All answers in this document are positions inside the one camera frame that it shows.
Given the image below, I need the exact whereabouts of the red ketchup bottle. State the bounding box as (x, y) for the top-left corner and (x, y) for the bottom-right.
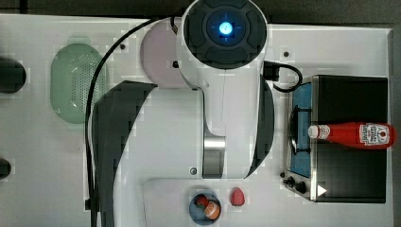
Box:
(307, 122), (397, 149)

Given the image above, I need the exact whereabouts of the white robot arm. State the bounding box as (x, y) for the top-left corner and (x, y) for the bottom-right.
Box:
(113, 0), (268, 227)

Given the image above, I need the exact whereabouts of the black toaster oven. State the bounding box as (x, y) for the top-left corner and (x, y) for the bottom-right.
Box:
(281, 75), (389, 203)

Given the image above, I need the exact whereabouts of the pale purple round plate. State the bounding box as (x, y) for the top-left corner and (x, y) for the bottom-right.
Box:
(140, 18), (187, 89)

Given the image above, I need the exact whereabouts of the red strawberry toy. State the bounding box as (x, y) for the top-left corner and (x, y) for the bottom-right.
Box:
(230, 187), (245, 206)

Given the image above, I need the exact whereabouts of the orange slice toy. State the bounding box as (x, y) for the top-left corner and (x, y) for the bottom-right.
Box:
(204, 201), (220, 220)

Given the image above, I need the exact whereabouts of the blue bowl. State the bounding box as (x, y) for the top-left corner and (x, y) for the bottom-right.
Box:
(188, 191), (220, 226)

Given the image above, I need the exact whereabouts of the green plastic colander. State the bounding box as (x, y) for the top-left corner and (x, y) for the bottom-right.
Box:
(50, 44), (102, 124)

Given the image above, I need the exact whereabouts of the black pot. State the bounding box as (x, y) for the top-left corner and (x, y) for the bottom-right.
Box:
(0, 58), (26, 94)

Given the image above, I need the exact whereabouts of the dark grey cup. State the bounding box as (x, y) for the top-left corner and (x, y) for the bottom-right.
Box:
(0, 159), (11, 179)

